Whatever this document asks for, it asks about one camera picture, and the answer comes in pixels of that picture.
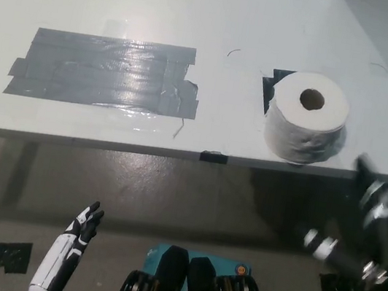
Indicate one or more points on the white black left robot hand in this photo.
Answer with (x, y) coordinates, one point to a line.
(58, 253)

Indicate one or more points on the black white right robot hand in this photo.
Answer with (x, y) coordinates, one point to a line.
(386, 235)

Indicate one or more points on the white toilet paper roll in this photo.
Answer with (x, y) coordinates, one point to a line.
(292, 131)

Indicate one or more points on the small black edge tape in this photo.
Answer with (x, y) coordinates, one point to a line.
(214, 157)

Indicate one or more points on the grey duct tape patch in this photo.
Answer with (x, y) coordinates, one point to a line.
(98, 71)

